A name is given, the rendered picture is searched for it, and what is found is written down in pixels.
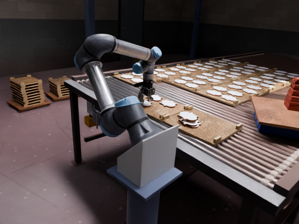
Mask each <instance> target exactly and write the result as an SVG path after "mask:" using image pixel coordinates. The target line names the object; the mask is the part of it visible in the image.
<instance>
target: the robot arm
mask: <svg viewBox="0 0 299 224"><path fill-rule="evenodd" d="M113 52H114V53H118V54H122V55H125V56H130V57H134V58H138V59H141V60H140V61H139V62H138V63H135V64H134V65H133V67H132V69H133V72H134V73H135V74H142V73H143V82H140V83H136V84H134V87H137V88H138V87H140V86H142V87H141V89H140V91H139V93H138V98H137V97H135V96H129V97H126V98H124V99H121V100H119V101H118V102H115V100H114V97H113V95H112V93H111V91H110V88H109V86H108V83H107V81H106V79H105V76H104V74H103V72H102V69H101V67H102V62H101V60H100V58H101V56H102V55H103V54H104V53H113ZM161 55H162V52H161V50H160V49H159V48H158V47H153V48H151V49H148V48H145V47H142V46H138V45H135V44H132V43H128V42H125V41H122V40H119V39H116V37H115V36H112V35H109V34H95V35H91V36H89V37H88V38H87V39H86V40H85V41H84V43H83V44H82V46H81V47H80V49H79V50H78V51H77V52H76V55H75V57H74V63H75V65H76V67H77V68H79V70H81V71H82V72H83V73H85V74H87V77H88V79H89V81H90V84H91V86H92V89H93V91H94V94H95V96H96V99H97V101H98V103H99V106H100V108H101V113H100V116H101V119H102V121H101V124H100V128H101V130H102V132H103V133H104V134H105V135H107V136H109V137H117V136H119V135H121V134H122V133H123V132H124V131H125V130H127V131H128V133H129V139H130V142H131V143H130V145H131V147H133V146H135V145H136V144H138V143H139V142H141V141H142V140H144V139H146V138H149V137H151V136H153V135H155V134H158V133H160V131H159V129H157V128H156V127H155V126H154V125H153V124H152V123H151V122H150V120H149V118H148V116H147V115H146V113H145V111H144V109H143V107H142V105H141V104H140V102H141V103H144V101H145V100H144V99H143V98H144V95H143V94H145V95H146V96H147V99H148V102H150V100H153V99H154V98H153V97H152V95H154V94H155V93H154V92H155V88H154V87H153V83H154V80H153V76H154V65H155V62H156V61H157V60H158V59H159V58H160V57H161Z"/></svg>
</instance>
